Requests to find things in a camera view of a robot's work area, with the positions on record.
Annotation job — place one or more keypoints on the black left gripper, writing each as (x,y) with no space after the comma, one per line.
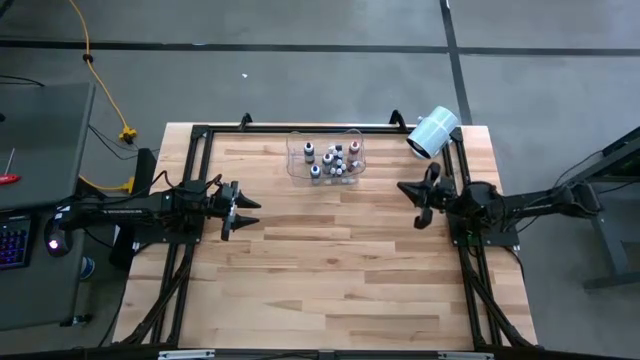
(229,210)

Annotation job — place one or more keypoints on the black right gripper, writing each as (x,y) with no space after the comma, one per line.
(442,197)

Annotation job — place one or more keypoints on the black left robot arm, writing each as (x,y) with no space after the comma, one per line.
(125,210)

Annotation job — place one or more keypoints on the black metal stand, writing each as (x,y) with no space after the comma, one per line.
(607,240)

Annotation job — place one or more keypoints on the black backlit keyboard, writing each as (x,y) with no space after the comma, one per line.
(15,242)

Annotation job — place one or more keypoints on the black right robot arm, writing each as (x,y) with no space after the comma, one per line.
(540,202)

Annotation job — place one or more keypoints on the black computer mouse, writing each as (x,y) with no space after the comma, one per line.
(57,245)

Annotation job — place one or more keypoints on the silver metal bracket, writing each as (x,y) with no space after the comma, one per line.
(465,355)
(185,354)

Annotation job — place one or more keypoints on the white cylindrical spotlight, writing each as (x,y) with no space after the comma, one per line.
(432,132)

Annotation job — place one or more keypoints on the large pink food coloring bottle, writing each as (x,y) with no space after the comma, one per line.
(354,149)

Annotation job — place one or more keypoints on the person's foot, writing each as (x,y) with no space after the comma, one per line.
(87,268)

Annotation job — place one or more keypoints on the grey desk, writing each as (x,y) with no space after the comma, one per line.
(45,140)

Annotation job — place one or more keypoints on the clear plastic bin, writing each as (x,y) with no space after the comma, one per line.
(297,165)

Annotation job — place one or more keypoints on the black desk caster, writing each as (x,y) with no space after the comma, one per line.
(80,319)

